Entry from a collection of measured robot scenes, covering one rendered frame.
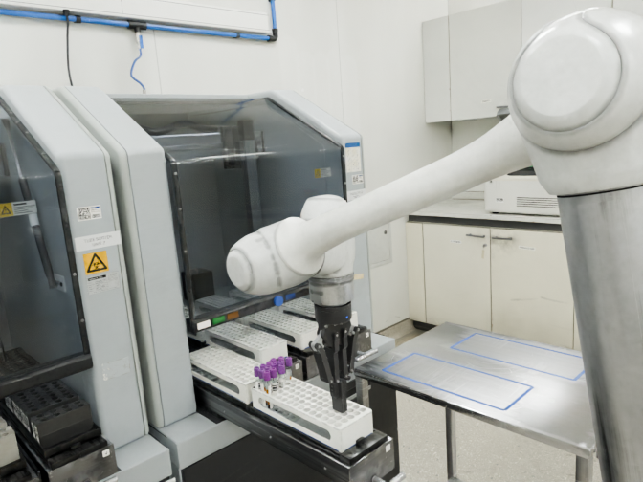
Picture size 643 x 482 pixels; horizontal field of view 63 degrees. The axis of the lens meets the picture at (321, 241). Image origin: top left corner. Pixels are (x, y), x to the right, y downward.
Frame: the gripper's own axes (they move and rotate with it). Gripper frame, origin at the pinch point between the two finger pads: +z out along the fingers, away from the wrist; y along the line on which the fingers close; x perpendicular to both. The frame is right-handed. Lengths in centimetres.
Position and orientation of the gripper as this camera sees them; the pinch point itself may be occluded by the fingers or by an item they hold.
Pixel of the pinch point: (339, 394)
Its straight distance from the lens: 114.2
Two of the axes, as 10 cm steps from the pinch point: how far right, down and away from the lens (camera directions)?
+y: -7.2, 1.8, -6.7
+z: 0.7, 9.8, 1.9
